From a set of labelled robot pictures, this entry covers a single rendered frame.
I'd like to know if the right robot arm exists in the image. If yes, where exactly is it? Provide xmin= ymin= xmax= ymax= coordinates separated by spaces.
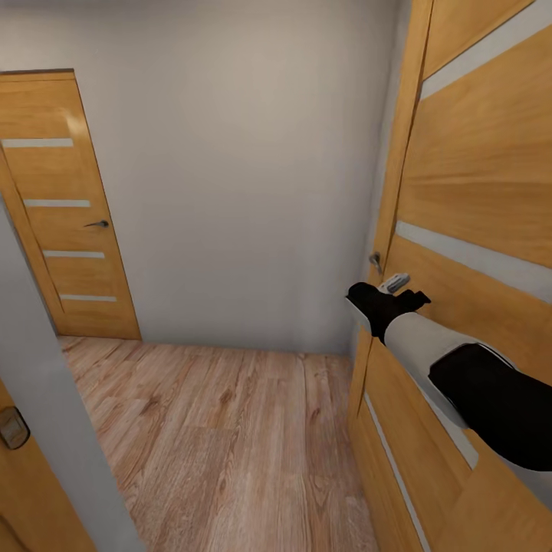
xmin=344 ymin=273 xmax=552 ymax=512

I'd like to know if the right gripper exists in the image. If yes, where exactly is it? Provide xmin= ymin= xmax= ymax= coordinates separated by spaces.
xmin=398 ymin=289 xmax=432 ymax=311

